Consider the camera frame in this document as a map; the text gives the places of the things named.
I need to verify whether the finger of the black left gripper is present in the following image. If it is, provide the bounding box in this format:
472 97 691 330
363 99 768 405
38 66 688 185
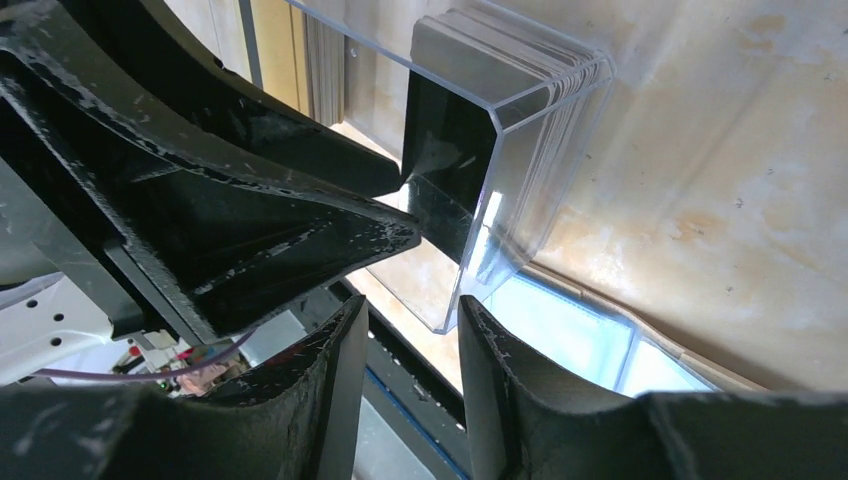
62 1 401 198
1 1 421 342

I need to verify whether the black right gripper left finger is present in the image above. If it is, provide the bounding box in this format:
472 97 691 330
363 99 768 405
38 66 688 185
1 295 368 479

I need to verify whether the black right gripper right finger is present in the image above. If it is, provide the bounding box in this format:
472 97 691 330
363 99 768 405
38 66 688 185
458 295 847 479

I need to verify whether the black card stack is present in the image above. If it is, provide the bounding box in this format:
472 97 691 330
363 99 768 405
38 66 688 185
397 7 607 266

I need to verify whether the beige leather card holder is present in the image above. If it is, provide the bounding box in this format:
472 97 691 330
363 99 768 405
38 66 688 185
483 273 763 397

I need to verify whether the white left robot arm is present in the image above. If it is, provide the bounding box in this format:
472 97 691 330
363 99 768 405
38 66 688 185
1 1 421 384

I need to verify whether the yellow card stack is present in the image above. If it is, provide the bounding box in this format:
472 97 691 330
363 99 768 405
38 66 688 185
250 0 345 126

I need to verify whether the clear plastic card box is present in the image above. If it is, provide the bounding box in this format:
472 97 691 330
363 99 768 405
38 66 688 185
238 0 617 335

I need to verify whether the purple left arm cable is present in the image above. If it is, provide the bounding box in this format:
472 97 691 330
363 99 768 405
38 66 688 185
33 327 260 384

